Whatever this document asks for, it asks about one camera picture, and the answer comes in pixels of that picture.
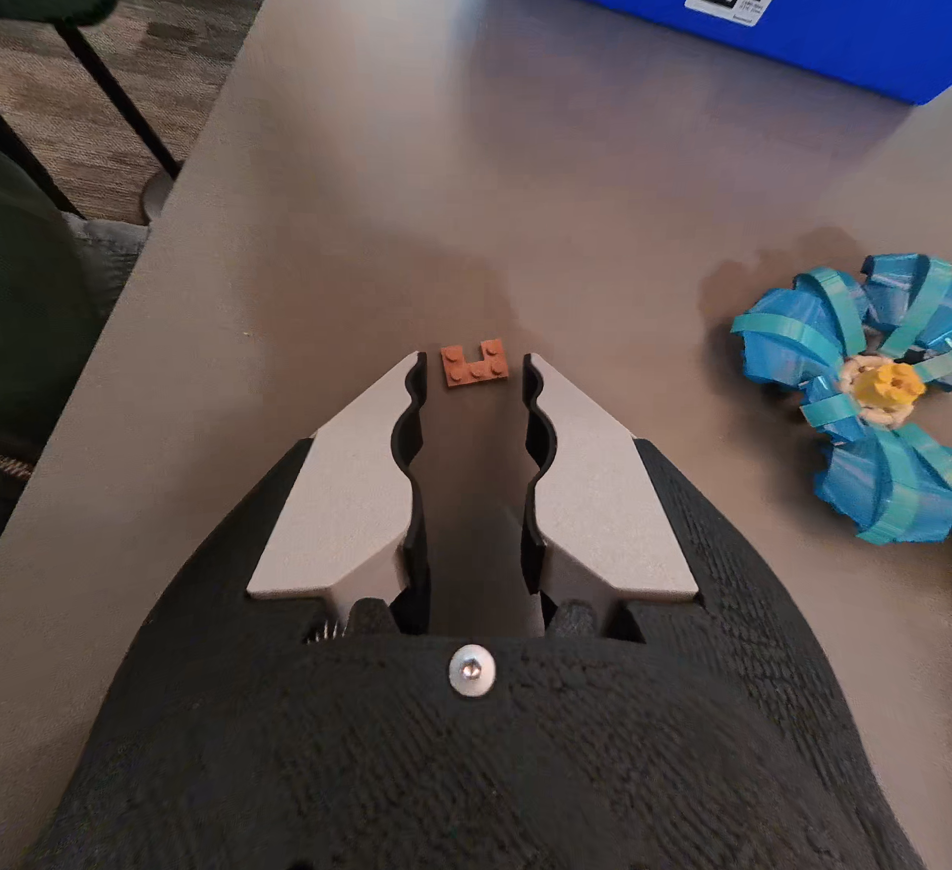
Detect person's grey pants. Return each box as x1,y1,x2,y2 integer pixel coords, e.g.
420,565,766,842
63,210,150,291

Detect brown lego plate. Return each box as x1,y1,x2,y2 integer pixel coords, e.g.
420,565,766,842
440,338,513,389

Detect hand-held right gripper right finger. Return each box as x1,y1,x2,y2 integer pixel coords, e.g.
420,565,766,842
521,353,700,607

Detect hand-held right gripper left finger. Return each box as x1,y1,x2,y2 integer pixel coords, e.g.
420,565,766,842
245,351,432,614

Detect black chair frame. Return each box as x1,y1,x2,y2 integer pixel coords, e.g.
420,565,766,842
0,18,184,220

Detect blue lego flower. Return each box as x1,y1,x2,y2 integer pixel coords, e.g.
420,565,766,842
729,253,952,545

